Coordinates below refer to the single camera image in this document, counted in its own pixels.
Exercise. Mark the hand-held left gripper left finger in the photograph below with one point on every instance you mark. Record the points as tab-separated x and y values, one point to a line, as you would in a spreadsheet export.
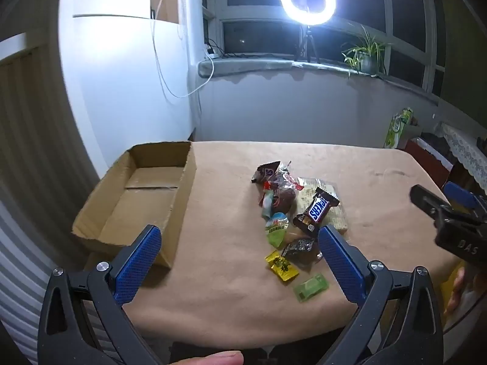
137	262

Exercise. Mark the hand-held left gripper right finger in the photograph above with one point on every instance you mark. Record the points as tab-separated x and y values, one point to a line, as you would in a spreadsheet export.
340	262

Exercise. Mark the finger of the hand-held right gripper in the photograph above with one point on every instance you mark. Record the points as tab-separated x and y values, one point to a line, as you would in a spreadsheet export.
461	196
428	201

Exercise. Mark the green candy packet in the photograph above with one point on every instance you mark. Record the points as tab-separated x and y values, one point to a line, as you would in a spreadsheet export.
310	288

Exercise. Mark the pale cracker packet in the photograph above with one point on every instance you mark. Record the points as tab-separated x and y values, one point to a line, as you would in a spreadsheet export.
336	220

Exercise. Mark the dark candy packet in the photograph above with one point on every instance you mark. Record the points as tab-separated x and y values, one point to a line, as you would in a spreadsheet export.
300	249

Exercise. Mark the yellow candy packet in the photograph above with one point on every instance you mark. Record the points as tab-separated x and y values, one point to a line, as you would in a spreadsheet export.
282	266

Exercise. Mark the large brown chocolate bar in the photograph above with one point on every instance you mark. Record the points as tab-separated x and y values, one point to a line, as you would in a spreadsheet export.
316	209

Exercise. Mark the cardboard box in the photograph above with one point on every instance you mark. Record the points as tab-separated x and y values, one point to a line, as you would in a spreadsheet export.
144	197

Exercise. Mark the green jelly cup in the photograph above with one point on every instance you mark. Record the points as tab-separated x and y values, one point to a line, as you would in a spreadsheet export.
276	238

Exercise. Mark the clear red print packet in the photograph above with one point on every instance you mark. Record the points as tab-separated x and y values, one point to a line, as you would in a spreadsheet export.
285	194

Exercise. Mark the person's right hand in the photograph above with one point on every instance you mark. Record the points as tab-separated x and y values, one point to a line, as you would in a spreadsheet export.
458	289

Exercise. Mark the person's left hand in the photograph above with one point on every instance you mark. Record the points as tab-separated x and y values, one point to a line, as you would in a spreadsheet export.
213	359

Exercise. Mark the white lace cloth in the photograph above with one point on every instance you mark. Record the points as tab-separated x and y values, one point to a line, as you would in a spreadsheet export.
468	152

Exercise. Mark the red box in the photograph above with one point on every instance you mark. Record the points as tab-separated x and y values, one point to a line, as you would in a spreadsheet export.
422	152

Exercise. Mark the small brown chocolate wrapper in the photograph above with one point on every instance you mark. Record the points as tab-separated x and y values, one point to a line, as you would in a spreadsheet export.
266	172

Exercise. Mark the potted spider plant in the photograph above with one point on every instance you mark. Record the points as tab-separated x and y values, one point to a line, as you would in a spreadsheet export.
367	62

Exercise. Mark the black tripod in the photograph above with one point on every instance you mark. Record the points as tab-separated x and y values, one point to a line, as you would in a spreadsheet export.
306	42

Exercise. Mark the white vertical pipe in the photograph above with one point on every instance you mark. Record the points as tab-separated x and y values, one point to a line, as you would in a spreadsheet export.
192	26

